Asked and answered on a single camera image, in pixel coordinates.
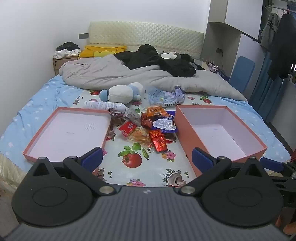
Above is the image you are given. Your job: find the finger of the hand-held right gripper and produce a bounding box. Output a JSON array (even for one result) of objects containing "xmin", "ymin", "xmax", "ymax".
[
  {"xmin": 272, "ymin": 177, "xmax": 296, "ymax": 208},
  {"xmin": 259, "ymin": 157, "xmax": 296, "ymax": 180}
]

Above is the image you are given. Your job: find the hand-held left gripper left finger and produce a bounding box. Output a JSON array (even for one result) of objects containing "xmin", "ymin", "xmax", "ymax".
[{"xmin": 27, "ymin": 147, "xmax": 115, "ymax": 196}]

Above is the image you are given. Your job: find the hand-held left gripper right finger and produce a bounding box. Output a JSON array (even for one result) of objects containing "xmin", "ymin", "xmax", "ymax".
[{"xmin": 180, "ymin": 147, "xmax": 270, "ymax": 196}]

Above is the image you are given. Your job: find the pink cardboard box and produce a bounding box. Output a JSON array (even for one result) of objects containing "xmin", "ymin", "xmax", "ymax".
[{"xmin": 173, "ymin": 105, "xmax": 268, "ymax": 178}]

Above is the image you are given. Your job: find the red square snack packet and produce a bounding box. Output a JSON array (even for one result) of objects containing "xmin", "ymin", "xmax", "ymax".
[{"xmin": 118, "ymin": 121, "xmax": 139, "ymax": 138}]

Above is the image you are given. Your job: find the red foil snack packet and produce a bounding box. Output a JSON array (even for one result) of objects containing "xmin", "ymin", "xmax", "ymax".
[{"xmin": 149, "ymin": 130, "xmax": 167, "ymax": 152}]

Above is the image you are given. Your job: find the blue snack packet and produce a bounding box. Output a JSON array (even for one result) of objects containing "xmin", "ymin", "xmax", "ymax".
[{"xmin": 153, "ymin": 111, "xmax": 179, "ymax": 133}]

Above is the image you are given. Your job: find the yellow clear snack packet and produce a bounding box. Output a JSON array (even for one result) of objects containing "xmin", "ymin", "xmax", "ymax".
[{"xmin": 128, "ymin": 127, "xmax": 154, "ymax": 147}]

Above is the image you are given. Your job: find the clear grey snack packet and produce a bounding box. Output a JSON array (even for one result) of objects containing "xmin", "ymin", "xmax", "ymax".
[{"xmin": 125, "ymin": 107, "xmax": 142, "ymax": 127}]

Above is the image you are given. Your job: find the brown orange foil packet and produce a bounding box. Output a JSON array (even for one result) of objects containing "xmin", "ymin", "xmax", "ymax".
[{"xmin": 141, "ymin": 112, "xmax": 158, "ymax": 129}]

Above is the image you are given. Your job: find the orange snack packet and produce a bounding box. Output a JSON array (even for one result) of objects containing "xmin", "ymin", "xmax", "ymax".
[{"xmin": 146, "ymin": 105, "xmax": 167, "ymax": 117}]

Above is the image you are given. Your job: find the pink cardboard box lid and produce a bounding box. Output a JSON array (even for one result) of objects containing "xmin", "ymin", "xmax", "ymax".
[{"xmin": 22, "ymin": 107, "xmax": 112, "ymax": 163}]

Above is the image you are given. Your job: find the white spray bottle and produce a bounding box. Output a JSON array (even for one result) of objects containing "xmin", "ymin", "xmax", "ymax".
[{"xmin": 83, "ymin": 101, "xmax": 129, "ymax": 112}]

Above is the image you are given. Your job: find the crumpled blue white plastic bag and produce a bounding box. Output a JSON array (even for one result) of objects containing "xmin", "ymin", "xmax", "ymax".
[{"xmin": 141, "ymin": 86, "xmax": 185, "ymax": 107}]

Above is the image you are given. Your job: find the white blue plush toy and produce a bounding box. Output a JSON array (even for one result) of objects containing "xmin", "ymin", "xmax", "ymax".
[{"xmin": 99, "ymin": 83, "xmax": 145, "ymax": 103}]

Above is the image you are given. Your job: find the blue curtain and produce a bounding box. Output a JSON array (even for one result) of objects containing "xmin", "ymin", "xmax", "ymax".
[{"xmin": 248, "ymin": 50, "xmax": 287, "ymax": 123}]

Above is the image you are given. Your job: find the cream lace bed skirt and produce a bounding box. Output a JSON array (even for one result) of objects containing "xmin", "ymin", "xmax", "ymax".
[{"xmin": 0, "ymin": 152, "xmax": 29, "ymax": 193}]

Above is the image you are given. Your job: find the grey duvet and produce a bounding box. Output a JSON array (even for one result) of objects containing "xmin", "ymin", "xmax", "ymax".
[{"xmin": 59, "ymin": 54, "xmax": 248, "ymax": 102}]

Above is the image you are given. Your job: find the cluster of small bottles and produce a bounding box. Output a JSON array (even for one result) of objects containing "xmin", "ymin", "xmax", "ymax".
[{"xmin": 203, "ymin": 60, "xmax": 226, "ymax": 75}]

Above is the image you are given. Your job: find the blue chair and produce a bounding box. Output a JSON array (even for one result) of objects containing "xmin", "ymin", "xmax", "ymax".
[{"xmin": 229, "ymin": 56, "xmax": 255, "ymax": 93}]

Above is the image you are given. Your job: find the brown cardboard box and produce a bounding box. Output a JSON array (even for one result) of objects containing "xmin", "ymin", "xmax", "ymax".
[{"xmin": 53, "ymin": 55, "xmax": 79, "ymax": 76}]

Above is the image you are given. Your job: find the yellow pillow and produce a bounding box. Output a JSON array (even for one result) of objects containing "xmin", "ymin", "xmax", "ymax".
[{"xmin": 78, "ymin": 45, "xmax": 127, "ymax": 59}]

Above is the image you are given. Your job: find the pile of black clothing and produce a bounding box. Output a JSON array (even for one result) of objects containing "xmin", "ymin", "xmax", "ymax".
[{"xmin": 114, "ymin": 44, "xmax": 197, "ymax": 78}]

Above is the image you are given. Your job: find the pile of clothes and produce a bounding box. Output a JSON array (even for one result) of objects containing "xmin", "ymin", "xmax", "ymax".
[{"xmin": 53, "ymin": 42, "xmax": 82, "ymax": 59}]

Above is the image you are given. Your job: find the black hanging coat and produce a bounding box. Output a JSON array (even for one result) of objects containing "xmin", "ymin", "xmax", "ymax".
[{"xmin": 267, "ymin": 13, "xmax": 296, "ymax": 80}]

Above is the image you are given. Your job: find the white striped hanging jacket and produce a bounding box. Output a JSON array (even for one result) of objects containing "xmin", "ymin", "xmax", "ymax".
[{"xmin": 260, "ymin": 13, "xmax": 281, "ymax": 50}]

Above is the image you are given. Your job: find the cream padded headboard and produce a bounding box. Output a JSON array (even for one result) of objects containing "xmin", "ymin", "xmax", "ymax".
[{"xmin": 87, "ymin": 21, "xmax": 204, "ymax": 61}]

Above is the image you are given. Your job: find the white grey wall cabinet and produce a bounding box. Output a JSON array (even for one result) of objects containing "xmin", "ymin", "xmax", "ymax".
[{"xmin": 201, "ymin": 0, "xmax": 266, "ymax": 79}]

